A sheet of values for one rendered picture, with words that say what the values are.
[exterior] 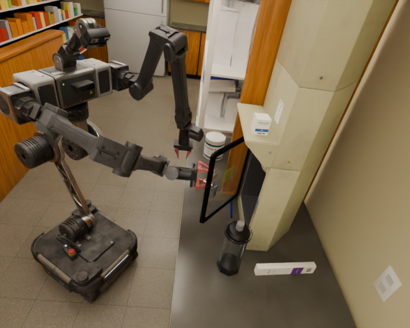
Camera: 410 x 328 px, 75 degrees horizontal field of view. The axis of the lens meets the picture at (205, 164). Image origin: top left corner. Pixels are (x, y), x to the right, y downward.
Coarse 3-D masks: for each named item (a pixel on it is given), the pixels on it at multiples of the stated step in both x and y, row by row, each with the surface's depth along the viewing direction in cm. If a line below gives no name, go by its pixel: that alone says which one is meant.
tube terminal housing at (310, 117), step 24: (288, 96) 86; (312, 96) 80; (336, 96) 83; (288, 120) 85; (312, 120) 85; (336, 120) 97; (288, 144) 90; (312, 144) 91; (288, 168) 96; (312, 168) 107; (264, 192) 103; (288, 192) 103; (240, 216) 137; (264, 216) 111; (288, 216) 120; (264, 240) 120
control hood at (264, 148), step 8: (240, 104) 114; (248, 104) 115; (240, 112) 108; (248, 112) 109; (256, 112) 110; (264, 112) 111; (240, 120) 103; (248, 120) 102; (248, 128) 97; (248, 136) 92; (256, 136) 93; (264, 136) 94; (272, 136) 95; (248, 144) 91; (256, 144) 90; (264, 144) 90; (272, 144) 90; (256, 152) 92; (264, 152) 92; (272, 152) 92; (264, 160) 94; (272, 160) 94
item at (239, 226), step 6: (234, 222) 104; (240, 222) 101; (228, 228) 102; (234, 228) 102; (240, 228) 100; (246, 228) 102; (228, 234) 101; (234, 234) 99; (240, 234) 100; (246, 234) 100; (240, 240) 99
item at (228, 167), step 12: (228, 144) 110; (240, 144) 117; (228, 156) 114; (240, 156) 123; (216, 168) 110; (228, 168) 120; (240, 168) 130; (216, 180) 116; (228, 180) 126; (204, 192) 114; (216, 192) 122; (228, 192) 133; (216, 204) 129
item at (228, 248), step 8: (224, 232) 103; (224, 240) 106; (232, 240) 99; (248, 240) 100; (224, 248) 106; (232, 248) 102; (240, 248) 102; (224, 256) 108; (232, 256) 105; (240, 256) 106; (224, 264) 110; (232, 264) 108
